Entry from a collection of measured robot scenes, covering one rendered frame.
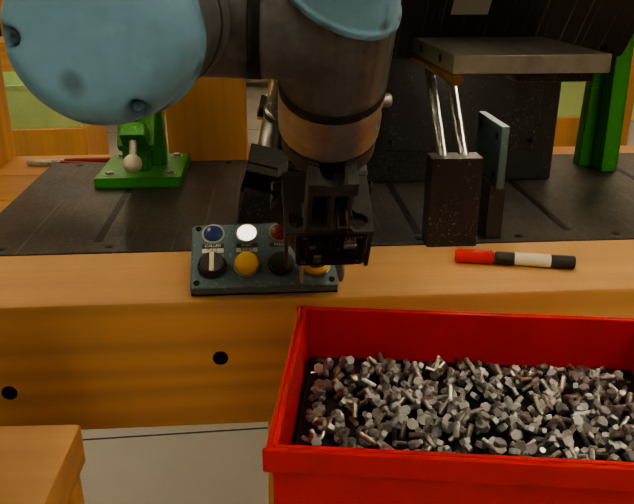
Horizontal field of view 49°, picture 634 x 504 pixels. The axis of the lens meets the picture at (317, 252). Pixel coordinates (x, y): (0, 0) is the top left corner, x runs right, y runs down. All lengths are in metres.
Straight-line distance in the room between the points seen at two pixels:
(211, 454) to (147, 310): 1.28
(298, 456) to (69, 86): 0.28
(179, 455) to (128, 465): 0.13
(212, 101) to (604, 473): 0.95
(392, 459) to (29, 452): 0.30
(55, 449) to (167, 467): 1.35
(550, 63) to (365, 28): 0.36
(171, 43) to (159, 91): 0.02
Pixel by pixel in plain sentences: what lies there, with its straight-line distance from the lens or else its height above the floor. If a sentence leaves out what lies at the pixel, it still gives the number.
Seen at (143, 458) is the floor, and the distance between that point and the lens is 2.00.
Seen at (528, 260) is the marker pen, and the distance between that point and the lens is 0.81.
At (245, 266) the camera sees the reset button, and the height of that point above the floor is 0.93.
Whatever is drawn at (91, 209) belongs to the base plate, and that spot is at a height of 0.90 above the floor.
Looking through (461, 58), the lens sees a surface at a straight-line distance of 0.73.
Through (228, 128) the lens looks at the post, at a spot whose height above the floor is 0.95.
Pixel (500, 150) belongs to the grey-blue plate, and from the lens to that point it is 0.85.
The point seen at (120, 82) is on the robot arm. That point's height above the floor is 1.17.
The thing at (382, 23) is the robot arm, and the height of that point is 1.18.
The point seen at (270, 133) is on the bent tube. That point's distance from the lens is 0.95.
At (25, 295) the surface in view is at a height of 0.90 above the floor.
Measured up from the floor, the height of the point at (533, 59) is 1.13.
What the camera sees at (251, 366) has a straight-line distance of 0.75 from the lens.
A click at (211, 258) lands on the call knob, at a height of 0.94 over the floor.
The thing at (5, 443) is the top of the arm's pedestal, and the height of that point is 0.85.
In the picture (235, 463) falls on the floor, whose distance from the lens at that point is 1.94.
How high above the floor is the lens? 1.21
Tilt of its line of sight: 22 degrees down
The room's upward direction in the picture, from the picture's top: straight up
